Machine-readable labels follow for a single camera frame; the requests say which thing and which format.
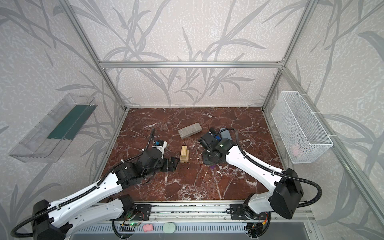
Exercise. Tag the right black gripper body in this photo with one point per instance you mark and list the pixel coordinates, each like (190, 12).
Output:
(207, 159)

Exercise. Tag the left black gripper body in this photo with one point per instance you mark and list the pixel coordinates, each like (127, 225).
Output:
(169, 163)

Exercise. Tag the wood block bottom slanted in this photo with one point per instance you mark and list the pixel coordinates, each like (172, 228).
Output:
(183, 152)

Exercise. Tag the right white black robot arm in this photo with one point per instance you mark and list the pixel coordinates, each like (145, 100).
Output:
(286, 191)

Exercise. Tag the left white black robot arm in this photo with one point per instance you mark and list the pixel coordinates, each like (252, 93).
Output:
(59, 219)

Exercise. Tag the blue-grey oval case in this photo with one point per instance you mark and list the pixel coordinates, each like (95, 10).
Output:
(225, 134)

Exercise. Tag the blue stapler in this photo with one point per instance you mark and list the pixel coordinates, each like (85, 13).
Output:
(213, 132)

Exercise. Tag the grey stone brick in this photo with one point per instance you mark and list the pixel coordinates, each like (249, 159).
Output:
(190, 130)

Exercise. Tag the pale green round disc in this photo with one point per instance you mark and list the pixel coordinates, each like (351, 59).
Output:
(169, 228)

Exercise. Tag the pink object in basket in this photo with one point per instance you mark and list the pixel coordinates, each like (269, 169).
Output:
(297, 152)

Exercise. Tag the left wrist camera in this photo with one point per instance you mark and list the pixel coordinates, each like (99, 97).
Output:
(160, 145)

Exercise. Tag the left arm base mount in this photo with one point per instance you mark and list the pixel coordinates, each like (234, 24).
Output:
(141, 213)

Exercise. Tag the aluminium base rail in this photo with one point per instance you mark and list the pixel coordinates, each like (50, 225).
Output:
(209, 212)

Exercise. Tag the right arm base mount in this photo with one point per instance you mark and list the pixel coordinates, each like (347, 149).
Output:
(242, 212)

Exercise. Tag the white wire mesh basket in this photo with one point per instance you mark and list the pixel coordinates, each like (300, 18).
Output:
(298, 124)

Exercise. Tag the clear plastic wall bin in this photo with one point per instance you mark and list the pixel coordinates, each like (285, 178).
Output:
(50, 138)

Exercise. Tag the aluminium frame crossbar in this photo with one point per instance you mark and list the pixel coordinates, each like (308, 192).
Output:
(185, 64)

